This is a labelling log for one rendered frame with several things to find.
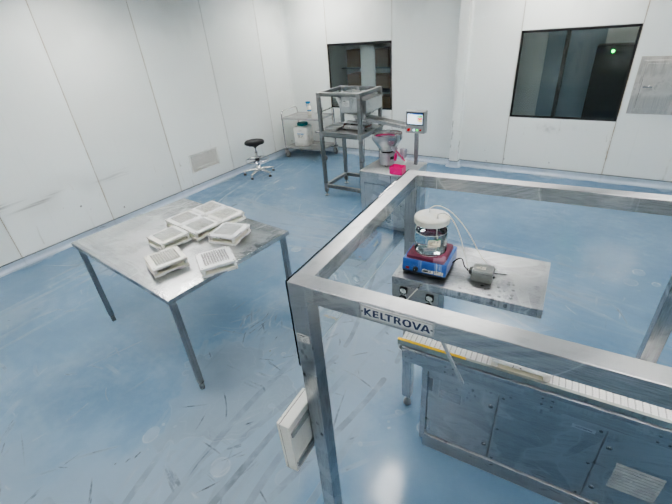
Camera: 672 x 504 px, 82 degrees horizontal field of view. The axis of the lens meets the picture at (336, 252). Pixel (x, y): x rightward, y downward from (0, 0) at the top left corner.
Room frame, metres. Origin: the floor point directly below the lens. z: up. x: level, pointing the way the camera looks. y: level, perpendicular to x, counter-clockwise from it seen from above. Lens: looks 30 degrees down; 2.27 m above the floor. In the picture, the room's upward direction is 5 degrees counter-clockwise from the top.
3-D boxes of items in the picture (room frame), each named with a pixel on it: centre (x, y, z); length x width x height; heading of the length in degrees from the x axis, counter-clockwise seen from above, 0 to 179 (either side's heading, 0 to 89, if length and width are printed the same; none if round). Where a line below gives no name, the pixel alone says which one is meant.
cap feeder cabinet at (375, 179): (4.50, -0.78, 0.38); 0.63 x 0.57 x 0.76; 54
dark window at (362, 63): (7.72, -0.70, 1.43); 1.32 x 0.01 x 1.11; 54
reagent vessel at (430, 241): (1.52, -0.43, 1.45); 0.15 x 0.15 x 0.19
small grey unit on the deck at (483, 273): (1.38, -0.61, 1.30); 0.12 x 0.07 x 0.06; 58
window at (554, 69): (5.74, -3.42, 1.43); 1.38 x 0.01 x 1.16; 54
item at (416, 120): (4.49, -1.03, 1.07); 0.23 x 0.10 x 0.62; 54
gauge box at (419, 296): (1.45, -0.36, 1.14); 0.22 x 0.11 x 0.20; 58
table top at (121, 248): (2.90, 1.30, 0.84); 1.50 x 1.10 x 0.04; 50
